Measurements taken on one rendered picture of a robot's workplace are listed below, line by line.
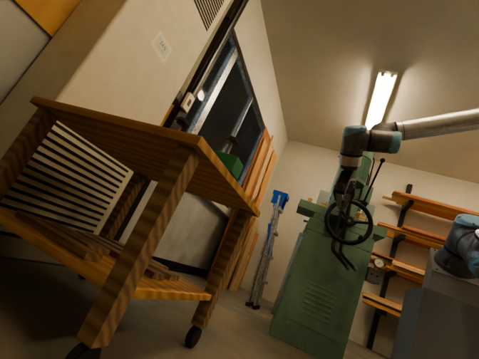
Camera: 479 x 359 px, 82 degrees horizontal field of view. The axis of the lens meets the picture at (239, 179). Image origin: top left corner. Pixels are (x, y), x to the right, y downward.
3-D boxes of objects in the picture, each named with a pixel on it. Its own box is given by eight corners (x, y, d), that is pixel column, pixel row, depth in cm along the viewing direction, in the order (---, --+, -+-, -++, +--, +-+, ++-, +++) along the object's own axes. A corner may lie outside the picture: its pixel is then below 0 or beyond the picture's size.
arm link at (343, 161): (360, 158, 112) (336, 154, 117) (358, 169, 114) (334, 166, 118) (363, 154, 119) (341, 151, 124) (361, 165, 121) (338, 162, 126)
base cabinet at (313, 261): (267, 334, 171) (305, 227, 190) (270, 321, 225) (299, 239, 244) (340, 370, 160) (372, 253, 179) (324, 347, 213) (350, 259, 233)
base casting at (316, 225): (305, 228, 190) (309, 216, 193) (299, 239, 244) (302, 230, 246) (372, 253, 179) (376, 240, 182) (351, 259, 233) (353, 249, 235)
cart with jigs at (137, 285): (-86, 255, 73) (53, 68, 90) (84, 275, 122) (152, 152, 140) (68, 404, 46) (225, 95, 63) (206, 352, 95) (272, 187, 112)
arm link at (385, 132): (400, 127, 115) (368, 125, 118) (405, 134, 105) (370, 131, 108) (395, 149, 118) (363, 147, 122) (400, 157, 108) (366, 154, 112)
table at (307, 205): (298, 201, 187) (301, 194, 189) (295, 212, 216) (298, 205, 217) (391, 236, 172) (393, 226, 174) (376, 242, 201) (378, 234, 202)
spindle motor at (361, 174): (343, 177, 207) (354, 142, 216) (338, 184, 224) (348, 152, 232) (367, 184, 203) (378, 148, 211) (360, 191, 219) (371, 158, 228)
